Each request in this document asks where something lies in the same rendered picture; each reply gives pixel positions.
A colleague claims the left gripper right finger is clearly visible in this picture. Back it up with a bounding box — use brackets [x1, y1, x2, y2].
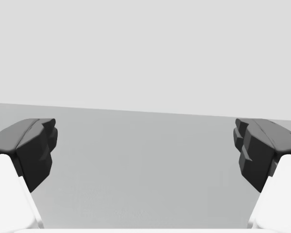
[233, 118, 291, 230]

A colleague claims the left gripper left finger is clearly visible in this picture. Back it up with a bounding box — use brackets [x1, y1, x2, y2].
[0, 118, 58, 230]

